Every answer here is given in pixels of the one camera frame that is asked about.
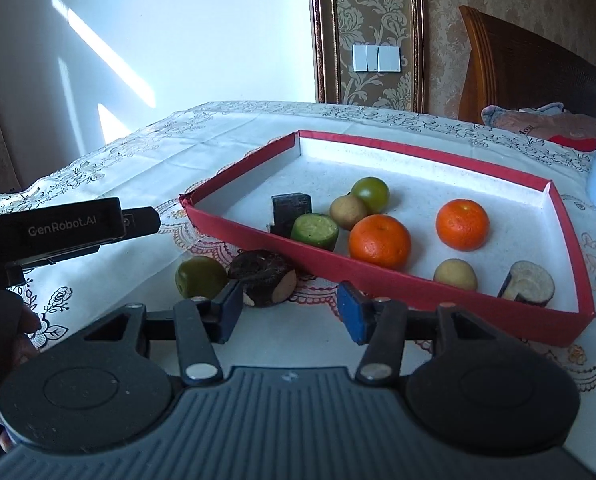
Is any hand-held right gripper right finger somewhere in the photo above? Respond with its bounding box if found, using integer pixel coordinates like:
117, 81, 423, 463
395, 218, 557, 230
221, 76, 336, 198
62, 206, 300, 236
337, 281, 502, 382

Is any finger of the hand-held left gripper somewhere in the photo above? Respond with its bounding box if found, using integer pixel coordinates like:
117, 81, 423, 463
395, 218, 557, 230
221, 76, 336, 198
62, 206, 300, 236
122, 206, 161, 236

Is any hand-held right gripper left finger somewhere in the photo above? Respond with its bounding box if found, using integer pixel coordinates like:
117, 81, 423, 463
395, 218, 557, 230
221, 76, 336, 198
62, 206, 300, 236
81, 280, 243, 383

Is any green tomato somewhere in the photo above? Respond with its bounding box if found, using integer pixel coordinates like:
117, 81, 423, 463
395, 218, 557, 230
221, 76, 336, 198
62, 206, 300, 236
174, 255, 229, 301
350, 176, 391, 214

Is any dark brown eggplant chunk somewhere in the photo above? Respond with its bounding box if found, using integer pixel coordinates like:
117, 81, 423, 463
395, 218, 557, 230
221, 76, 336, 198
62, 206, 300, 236
227, 250, 297, 308

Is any orange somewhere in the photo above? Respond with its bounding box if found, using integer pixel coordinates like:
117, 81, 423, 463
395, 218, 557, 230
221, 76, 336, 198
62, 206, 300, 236
435, 199, 491, 252
348, 214, 412, 270

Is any green cucumber chunk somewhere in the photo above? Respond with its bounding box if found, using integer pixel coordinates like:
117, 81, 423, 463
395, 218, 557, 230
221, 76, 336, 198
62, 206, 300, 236
290, 213, 339, 252

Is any small yellow potato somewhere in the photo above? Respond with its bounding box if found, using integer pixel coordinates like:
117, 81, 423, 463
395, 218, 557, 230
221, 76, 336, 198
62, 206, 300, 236
433, 258, 478, 292
329, 194, 369, 231

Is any red cardboard tray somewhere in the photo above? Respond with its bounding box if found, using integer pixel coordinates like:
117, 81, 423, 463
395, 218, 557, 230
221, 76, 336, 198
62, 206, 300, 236
179, 130, 596, 348

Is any eggplant chunk with beige cut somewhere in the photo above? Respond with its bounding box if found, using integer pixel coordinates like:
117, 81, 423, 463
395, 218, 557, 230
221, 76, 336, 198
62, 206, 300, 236
496, 260, 556, 307

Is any person's left hand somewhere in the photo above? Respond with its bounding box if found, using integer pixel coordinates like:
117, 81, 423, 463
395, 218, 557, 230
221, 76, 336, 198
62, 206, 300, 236
0, 306, 43, 453

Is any white embroidered tablecloth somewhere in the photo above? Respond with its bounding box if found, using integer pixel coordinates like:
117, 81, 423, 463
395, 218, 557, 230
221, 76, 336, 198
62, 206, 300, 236
0, 101, 596, 441

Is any black eggplant chunk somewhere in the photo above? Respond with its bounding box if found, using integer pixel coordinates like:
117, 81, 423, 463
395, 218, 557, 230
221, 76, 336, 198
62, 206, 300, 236
269, 192, 313, 237

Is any gold framed wallpaper panel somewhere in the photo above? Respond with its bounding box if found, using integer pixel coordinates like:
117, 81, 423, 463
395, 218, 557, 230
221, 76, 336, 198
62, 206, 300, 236
305, 0, 426, 111

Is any pink pillow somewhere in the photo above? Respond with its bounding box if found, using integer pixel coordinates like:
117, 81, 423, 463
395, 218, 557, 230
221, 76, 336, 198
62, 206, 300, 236
480, 103, 596, 151

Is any red cloth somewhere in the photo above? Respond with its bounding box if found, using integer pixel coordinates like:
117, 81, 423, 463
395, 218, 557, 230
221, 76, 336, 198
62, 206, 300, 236
548, 134, 596, 152

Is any grey blue cloth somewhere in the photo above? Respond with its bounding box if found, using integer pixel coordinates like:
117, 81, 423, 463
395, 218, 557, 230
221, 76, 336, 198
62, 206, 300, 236
518, 102, 566, 116

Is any brown wooden headboard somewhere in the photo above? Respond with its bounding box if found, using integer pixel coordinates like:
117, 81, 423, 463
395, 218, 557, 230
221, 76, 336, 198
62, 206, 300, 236
458, 5, 596, 122

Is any white wall light switch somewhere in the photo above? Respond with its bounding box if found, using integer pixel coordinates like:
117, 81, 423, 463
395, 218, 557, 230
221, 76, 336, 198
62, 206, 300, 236
353, 44, 401, 72

